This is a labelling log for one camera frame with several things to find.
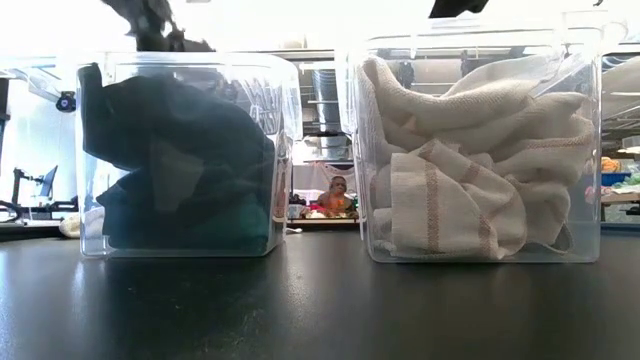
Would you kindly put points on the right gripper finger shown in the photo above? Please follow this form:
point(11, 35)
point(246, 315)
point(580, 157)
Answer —
point(457, 7)

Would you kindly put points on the plain off-white towel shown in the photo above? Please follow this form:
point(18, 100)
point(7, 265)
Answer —
point(450, 107)
point(70, 227)

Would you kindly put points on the black towel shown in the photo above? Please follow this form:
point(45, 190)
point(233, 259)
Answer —
point(200, 115)

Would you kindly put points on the dark blue towel with label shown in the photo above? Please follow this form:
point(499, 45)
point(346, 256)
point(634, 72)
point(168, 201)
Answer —
point(150, 30)

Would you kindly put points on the orange crumpled cloth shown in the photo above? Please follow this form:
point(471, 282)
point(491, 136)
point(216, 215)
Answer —
point(610, 165)

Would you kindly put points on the person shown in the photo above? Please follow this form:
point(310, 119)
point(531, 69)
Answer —
point(337, 197)

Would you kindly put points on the blue storage bin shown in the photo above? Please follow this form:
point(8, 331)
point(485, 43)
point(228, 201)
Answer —
point(616, 179)

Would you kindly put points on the green cloth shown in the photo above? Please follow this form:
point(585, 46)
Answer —
point(629, 181)

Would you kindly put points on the clear plastic bin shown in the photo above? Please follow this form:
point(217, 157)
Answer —
point(90, 245)
point(585, 245)

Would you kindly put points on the tilted computer monitor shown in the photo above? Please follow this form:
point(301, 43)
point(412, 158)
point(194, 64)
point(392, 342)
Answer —
point(48, 182)

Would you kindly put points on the black round hanging camera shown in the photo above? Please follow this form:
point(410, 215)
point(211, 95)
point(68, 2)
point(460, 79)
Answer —
point(65, 101)
point(406, 75)

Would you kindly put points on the silver ventilation duct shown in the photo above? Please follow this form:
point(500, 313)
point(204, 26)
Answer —
point(330, 100)

